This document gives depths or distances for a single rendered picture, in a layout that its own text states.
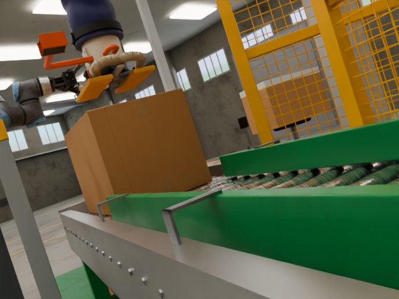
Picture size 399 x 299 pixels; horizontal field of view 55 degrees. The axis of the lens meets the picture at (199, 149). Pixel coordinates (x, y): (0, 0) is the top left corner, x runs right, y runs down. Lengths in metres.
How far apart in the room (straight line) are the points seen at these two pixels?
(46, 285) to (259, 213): 1.09
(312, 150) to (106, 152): 0.73
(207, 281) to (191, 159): 1.14
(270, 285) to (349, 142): 0.68
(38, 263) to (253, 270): 1.15
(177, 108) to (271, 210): 1.13
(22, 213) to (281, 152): 0.88
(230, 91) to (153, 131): 10.67
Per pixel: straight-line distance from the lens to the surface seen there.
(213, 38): 12.40
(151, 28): 5.87
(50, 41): 1.43
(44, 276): 1.47
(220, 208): 0.57
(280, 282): 0.34
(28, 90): 1.94
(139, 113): 1.48
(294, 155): 1.13
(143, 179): 1.45
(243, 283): 0.36
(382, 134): 0.92
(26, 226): 1.45
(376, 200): 0.34
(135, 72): 1.64
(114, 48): 1.67
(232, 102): 12.13
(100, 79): 1.60
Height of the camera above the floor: 0.73
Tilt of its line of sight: 1 degrees down
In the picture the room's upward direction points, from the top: 18 degrees counter-clockwise
